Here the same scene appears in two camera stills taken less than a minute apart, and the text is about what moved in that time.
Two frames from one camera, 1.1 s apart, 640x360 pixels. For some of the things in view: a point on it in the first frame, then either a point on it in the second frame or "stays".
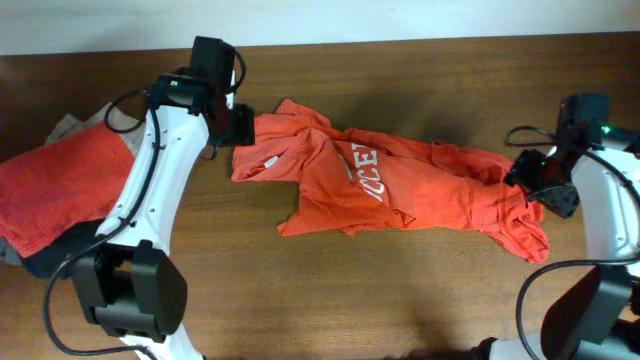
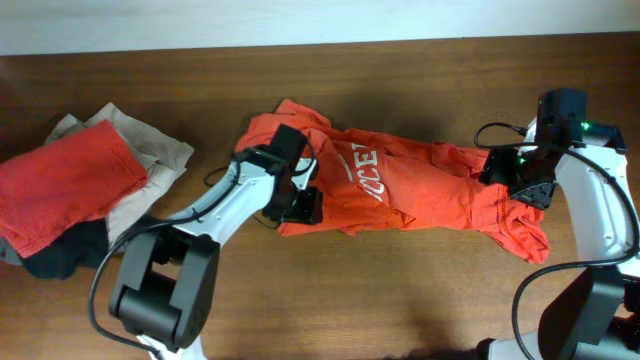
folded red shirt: x=48 y=189 stays
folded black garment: x=76 y=236 stays
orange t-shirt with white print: x=349 y=179 stays
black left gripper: x=242 y=126 to x=304 y=206
